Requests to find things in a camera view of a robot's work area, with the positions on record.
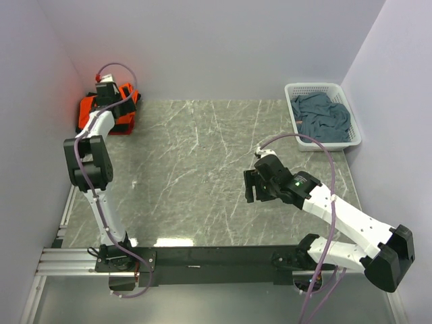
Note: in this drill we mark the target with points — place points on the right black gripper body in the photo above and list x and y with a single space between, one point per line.
265 191

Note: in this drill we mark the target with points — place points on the orange t shirt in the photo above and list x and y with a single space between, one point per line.
124 123

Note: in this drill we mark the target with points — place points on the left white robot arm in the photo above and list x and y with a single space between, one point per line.
90 168

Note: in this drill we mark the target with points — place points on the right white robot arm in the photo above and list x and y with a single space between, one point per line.
382 252

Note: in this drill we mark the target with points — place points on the folded red t shirt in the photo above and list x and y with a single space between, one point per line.
120 133

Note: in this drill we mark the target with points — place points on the grey blue t shirt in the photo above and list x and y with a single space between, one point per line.
318 117

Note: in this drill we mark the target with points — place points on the white plastic laundry basket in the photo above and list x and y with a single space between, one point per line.
336 94

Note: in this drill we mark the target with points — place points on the black base crossbar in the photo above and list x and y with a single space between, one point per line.
215 265

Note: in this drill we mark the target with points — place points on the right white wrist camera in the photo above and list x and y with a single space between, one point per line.
260 152

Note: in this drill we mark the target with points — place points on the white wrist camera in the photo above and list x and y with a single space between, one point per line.
260 152
104 78

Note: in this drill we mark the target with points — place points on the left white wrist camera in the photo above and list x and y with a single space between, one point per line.
104 78

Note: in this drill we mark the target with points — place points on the aluminium frame rail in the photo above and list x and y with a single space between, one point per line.
77 262

